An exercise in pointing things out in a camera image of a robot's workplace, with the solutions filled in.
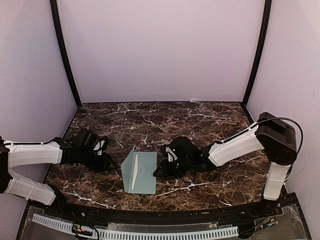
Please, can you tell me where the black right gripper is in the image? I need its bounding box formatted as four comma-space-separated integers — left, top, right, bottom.
152, 157, 193, 180

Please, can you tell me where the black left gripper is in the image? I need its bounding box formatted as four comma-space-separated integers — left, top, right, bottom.
78, 148, 118, 173

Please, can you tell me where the blue-grey envelope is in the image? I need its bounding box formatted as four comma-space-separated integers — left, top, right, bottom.
120, 151, 157, 195

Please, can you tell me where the cream letter paper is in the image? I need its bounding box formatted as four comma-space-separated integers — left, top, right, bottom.
131, 154, 139, 191

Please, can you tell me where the white-sleeved left robot arm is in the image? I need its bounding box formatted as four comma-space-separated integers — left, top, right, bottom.
0, 137, 72, 206

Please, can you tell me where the white-sleeved robot arm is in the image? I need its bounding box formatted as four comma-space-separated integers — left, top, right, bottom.
0, 137, 72, 206
201, 112, 304, 201

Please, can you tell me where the white-sleeved right robot arm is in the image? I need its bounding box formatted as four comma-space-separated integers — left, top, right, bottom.
201, 112, 304, 201

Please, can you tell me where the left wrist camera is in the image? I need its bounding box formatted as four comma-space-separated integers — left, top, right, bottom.
71, 128, 99, 151

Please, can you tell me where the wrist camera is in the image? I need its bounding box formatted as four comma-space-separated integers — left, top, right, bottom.
71, 128, 99, 151
160, 136, 200, 162

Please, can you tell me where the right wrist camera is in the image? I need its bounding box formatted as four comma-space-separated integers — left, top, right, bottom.
160, 136, 200, 162

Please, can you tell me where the white slotted cable duct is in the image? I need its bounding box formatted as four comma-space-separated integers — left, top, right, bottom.
31, 214, 239, 240

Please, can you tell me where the black front rail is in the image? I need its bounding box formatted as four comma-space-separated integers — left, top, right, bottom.
27, 193, 301, 226

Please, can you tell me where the left black frame post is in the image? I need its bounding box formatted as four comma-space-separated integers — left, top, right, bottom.
49, 0, 82, 108

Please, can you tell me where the black frame post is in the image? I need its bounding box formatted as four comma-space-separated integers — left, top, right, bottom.
241, 0, 272, 109
49, 0, 82, 108

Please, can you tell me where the right black frame post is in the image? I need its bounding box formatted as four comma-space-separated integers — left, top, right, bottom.
241, 0, 272, 109

